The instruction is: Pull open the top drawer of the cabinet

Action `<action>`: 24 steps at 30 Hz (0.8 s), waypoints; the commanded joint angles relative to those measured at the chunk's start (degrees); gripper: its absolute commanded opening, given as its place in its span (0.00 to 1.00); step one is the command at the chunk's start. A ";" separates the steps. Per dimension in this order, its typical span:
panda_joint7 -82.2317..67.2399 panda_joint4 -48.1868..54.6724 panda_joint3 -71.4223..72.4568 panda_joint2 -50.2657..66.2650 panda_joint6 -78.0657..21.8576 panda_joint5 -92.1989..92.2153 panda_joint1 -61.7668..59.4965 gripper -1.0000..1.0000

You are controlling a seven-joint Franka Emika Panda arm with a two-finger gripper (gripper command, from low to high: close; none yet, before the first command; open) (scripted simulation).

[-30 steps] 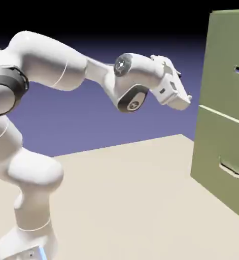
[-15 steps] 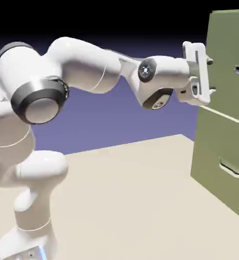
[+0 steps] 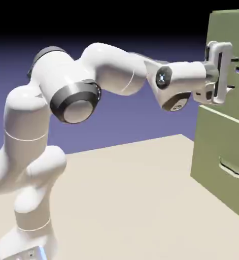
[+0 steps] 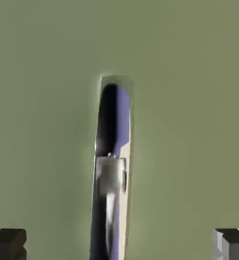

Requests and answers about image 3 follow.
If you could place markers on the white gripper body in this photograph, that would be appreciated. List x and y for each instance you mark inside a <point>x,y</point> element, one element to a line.
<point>225,67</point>

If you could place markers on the green cabinet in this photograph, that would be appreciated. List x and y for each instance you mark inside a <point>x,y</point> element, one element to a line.
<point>218,146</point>

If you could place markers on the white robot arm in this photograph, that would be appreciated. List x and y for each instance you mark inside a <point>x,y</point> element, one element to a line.
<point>70,73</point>

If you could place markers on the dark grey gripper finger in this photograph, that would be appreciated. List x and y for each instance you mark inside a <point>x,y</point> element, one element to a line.
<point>235,59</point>
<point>231,87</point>

